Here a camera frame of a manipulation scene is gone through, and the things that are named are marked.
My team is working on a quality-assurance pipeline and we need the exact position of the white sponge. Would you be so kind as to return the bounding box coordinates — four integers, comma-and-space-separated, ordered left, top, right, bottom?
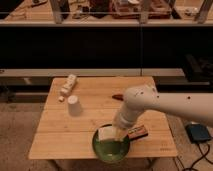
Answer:
98, 126, 127, 141

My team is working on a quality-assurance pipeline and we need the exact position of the black power adapter box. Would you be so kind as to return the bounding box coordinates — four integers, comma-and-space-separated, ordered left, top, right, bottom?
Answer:
185, 124, 212, 143

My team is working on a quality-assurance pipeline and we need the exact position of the dark red small object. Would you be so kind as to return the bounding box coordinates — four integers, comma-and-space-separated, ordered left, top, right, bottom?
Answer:
112, 94, 123, 101

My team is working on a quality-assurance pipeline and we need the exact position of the white paper cup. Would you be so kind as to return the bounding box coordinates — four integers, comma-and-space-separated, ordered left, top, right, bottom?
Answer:
67, 95, 82, 115

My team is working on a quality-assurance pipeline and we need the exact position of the green ceramic bowl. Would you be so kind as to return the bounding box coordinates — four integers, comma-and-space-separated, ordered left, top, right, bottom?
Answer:
92, 124, 130, 163

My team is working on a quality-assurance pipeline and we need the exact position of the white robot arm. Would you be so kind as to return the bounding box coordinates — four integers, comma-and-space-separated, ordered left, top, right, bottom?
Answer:
113, 84, 213, 130

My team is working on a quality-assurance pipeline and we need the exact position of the black floor cable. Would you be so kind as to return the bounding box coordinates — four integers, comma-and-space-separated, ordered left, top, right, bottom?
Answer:
173, 141, 213, 171

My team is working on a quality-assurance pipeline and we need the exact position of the brown chocolate bar box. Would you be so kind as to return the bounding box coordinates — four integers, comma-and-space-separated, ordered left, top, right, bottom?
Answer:
128, 125, 148, 140

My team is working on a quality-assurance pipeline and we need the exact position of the wooden table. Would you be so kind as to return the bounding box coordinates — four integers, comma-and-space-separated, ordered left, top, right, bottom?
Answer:
29, 77, 177, 159

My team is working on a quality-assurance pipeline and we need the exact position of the grey metal shelf rail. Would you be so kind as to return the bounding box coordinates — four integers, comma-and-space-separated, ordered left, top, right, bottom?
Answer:
0, 68, 184, 77

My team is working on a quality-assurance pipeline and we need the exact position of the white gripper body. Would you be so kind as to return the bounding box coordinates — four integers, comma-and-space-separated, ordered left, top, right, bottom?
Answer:
113, 115, 133, 130

